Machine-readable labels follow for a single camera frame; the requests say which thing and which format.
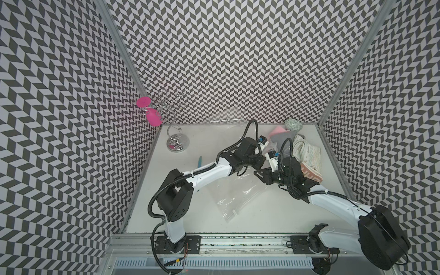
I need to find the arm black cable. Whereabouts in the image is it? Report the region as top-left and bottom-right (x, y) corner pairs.
(147, 118), (259, 275)
(276, 137), (410, 265)

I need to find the aluminium front rail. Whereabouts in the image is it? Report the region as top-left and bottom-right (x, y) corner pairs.
(103, 229), (364, 258)

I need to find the pink towel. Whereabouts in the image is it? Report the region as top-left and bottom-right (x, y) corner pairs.
(269, 126), (288, 138)

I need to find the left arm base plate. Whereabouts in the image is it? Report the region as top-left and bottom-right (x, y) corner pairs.
(154, 235), (202, 254)

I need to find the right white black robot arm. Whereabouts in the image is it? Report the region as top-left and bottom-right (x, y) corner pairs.
(254, 158), (410, 270)

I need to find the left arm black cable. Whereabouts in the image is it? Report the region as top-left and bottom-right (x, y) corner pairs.
(147, 118), (259, 275)

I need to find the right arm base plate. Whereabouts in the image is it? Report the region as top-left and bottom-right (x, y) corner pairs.
(289, 235), (340, 256)

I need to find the lower pink disc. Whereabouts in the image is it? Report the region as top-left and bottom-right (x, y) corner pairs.
(146, 108), (163, 127)

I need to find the silver wire spiral stand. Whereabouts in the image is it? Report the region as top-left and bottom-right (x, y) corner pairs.
(153, 89), (190, 153)

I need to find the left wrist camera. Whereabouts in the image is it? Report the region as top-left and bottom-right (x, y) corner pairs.
(258, 135), (270, 151)

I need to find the green patterned rolled cloth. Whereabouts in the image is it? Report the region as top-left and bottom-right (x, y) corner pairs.
(284, 119), (303, 132)

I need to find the pink disc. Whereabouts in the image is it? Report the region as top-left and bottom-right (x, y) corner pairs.
(146, 108), (163, 127)
(136, 96), (151, 108)

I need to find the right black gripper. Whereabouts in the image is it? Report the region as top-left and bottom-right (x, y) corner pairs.
(253, 166), (293, 187)

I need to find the grey towel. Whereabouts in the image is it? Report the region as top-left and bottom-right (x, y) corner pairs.
(270, 131), (297, 153)

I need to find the upper pink disc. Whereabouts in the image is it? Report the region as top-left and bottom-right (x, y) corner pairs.
(136, 96), (151, 108)

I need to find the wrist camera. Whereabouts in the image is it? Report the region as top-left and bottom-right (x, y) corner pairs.
(258, 135), (270, 151)
(267, 150), (279, 172)

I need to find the orange lettered towel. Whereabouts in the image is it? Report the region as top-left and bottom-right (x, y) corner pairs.
(301, 162), (323, 183)

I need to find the white patterned towel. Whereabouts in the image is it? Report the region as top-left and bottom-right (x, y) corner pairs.
(292, 135), (322, 173)

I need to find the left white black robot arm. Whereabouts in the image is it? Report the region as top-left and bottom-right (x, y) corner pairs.
(148, 136), (269, 254)

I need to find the clear plastic vacuum bag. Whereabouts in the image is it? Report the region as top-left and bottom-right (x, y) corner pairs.
(207, 107), (267, 223)

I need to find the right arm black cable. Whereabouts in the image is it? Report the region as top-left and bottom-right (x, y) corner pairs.
(276, 137), (410, 265)

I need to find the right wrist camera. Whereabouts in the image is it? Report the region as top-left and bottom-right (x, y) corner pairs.
(267, 150), (279, 172)

